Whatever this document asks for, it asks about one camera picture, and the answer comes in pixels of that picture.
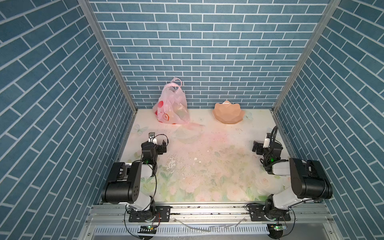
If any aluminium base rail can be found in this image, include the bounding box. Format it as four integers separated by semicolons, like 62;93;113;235
80;202;342;240

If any black mounting plate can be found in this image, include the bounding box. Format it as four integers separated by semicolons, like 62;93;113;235
128;206;171;223
245;204;291;222

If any white ventilation grille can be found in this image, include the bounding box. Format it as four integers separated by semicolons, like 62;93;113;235
93;224;270;237

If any pink plastic bag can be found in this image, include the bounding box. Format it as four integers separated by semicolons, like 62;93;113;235
153;78;190;125

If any peach lotus shaped bowl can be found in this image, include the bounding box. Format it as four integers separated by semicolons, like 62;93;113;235
213;101;245;124

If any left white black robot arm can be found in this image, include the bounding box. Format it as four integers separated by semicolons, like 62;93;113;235
102;137;169;216

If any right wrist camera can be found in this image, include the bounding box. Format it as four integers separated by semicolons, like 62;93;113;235
263;133;272;148

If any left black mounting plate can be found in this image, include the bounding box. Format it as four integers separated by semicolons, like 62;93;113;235
128;206;171;223

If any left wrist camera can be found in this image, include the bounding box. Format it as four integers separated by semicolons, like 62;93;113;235
148;132;157;144

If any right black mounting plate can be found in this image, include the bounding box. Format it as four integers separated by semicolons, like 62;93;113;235
245;204;291;222

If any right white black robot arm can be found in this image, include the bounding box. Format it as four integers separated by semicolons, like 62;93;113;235
246;141;333;222

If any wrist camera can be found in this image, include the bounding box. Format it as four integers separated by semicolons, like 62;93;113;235
263;133;272;148
148;132;157;144

